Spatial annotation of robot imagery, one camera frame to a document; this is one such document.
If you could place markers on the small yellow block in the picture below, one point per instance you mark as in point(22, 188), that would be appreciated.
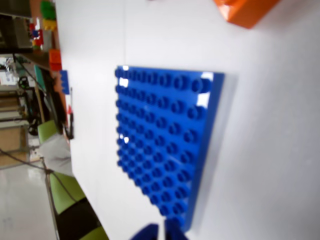
point(49, 24)

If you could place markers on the green and black chair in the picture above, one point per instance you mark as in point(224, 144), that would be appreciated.
point(67, 190)

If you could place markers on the black and red pen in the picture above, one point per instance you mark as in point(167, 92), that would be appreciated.
point(71, 120)

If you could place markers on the small orange block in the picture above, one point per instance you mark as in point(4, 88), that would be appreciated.
point(55, 60)

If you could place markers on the small blue block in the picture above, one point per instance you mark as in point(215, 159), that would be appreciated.
point(65, 82)

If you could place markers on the red blue white brick stack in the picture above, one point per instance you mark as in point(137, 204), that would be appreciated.
point(37, 37)

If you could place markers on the blue 8x8 baseplate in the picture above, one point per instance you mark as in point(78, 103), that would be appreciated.
point(162, 137)

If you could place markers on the small green block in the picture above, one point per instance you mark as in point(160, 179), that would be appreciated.
point(48, 10)

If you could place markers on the orange 2x4 block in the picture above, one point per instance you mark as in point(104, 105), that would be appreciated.
point(240, 12)

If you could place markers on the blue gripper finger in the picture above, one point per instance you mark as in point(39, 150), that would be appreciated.
point(147, 233)
point(175, 232)

